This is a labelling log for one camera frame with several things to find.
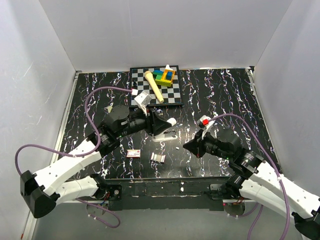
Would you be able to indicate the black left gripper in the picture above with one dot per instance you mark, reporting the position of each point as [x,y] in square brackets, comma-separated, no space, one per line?
[155,123]

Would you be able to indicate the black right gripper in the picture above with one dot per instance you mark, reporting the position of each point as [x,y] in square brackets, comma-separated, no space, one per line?
[195,146]

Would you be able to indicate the red white staple box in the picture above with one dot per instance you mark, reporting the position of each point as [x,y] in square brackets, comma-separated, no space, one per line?
[159,158]

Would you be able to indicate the cream white stapler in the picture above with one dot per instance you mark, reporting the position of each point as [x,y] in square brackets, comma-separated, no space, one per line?
[108,109]

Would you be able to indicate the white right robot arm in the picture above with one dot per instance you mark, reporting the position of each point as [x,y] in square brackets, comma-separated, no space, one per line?
[255,179]

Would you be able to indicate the red white staple box sleeve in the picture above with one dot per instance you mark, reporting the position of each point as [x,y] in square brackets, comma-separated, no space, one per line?
[133,153]

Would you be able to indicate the yellow green toy block tray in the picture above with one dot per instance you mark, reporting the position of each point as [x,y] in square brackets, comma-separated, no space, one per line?
[164,78]

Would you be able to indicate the cream wooden rolling pin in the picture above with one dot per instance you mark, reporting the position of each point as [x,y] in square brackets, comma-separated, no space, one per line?
[149,77]

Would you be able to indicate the white chess piece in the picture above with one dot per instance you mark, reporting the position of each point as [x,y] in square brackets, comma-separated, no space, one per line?
[167,67]

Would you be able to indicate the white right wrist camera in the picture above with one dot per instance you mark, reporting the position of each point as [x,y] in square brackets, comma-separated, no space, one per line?
[205,124]

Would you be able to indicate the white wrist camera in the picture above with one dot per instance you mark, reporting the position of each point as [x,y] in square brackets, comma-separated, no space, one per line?
[205,124]
[142,100]

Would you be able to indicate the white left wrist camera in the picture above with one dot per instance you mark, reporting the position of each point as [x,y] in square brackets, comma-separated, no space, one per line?
[142,100]

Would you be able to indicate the black mounting base plate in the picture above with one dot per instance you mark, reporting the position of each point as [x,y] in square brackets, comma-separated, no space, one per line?
[187,193]

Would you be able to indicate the aluminium rail frame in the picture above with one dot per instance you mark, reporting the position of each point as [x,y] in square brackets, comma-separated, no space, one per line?
[283,197]

